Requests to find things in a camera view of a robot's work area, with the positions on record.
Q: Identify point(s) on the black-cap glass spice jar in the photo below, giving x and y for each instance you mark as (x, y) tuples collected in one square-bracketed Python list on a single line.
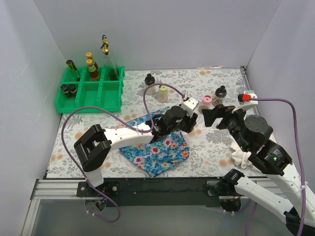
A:
[(219, 96)]

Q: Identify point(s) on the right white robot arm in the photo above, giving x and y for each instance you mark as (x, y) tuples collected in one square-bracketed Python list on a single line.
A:
[(252, 133)]

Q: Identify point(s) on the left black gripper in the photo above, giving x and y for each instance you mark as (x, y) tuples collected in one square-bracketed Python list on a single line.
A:
[(188, 122)]

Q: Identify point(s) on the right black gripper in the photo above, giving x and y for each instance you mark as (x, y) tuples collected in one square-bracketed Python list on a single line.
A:
[(222, 117)]

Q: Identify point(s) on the red sauce bottle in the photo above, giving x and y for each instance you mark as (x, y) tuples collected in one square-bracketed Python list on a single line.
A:
[(94, 74), (89, 55)]

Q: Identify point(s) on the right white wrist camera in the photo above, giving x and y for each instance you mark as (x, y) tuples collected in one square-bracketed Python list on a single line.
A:
[(246, 101)]

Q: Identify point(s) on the black-cap white powder shaker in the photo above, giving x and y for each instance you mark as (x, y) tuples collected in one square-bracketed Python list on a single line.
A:
[(149, 80)]

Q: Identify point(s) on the blue floral cloth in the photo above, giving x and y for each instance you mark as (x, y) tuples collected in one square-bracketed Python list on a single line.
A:
[(166, 153)]

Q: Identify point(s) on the tall oil bottle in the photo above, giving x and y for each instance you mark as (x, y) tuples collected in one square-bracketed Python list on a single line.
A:
[(111, 67), (104, 40)]

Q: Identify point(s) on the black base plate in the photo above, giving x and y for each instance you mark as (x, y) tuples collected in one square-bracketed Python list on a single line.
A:
[(168, 191)]

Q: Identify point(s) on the yellow-label spice tube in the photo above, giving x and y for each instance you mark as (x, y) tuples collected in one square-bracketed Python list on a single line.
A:
[(73, 69)]

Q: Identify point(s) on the yellow-cap spice shaker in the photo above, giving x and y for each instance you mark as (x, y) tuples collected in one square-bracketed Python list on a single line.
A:
[(162, 94)]

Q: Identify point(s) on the pink-cap spice shaker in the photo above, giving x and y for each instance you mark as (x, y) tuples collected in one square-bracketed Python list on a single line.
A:
[(205, 103)]

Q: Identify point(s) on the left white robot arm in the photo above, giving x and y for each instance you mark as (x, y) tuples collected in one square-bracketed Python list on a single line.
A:
[(93, 147)]

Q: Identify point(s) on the green plastic compartment bin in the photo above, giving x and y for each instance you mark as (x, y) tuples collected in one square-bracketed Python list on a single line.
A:
[(104, 93)]

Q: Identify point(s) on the white crumpled cloth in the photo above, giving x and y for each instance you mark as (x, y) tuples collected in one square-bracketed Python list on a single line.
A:
[(241, 159)]

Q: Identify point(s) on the small black-cap pepper jar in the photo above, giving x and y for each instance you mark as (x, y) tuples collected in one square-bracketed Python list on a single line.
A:
[(65, 90)]

